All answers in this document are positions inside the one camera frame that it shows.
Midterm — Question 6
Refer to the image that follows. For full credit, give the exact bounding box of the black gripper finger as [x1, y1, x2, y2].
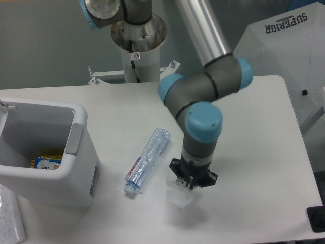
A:
[189, 170, 218, 190]
[169, 158, 191, 187]

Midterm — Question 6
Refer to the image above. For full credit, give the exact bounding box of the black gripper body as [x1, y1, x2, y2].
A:
[181, 155, 210, 183]

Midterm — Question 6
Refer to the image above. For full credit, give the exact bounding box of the clear plastic wrapper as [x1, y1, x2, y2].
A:
[166, 177, 194, 209]

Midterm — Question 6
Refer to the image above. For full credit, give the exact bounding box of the crushed clear plastic bottle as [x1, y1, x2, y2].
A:
[124, 128, 172, 199]

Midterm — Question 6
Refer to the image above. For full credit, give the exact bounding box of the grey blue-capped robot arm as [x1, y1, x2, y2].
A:
[80, 1, 253, 188]

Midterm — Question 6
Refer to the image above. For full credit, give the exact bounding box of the white trash can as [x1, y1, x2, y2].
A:
[1, 97, 101, 207]

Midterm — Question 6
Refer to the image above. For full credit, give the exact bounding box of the black device at edge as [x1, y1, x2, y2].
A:
[307, 206, 324, 233]

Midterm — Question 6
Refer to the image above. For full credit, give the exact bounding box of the blue yellow snack package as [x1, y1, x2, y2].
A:
[30, 149, 64, 170]

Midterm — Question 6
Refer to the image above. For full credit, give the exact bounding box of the white Superior umbrella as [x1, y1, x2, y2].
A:
[234, 2, 324, 125]

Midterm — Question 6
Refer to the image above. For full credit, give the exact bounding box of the white paper notebook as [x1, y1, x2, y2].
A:
[1, 185, 27, 243]

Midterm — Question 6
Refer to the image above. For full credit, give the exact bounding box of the white metal base bracket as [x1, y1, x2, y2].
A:
[88, 60, 181, 85]

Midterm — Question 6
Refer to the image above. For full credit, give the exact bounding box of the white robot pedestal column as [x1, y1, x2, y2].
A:
[111, 14, 167, 83]

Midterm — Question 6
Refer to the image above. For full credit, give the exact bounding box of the black cable on pedestal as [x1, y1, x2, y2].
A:
[128, 39, 141, 83]

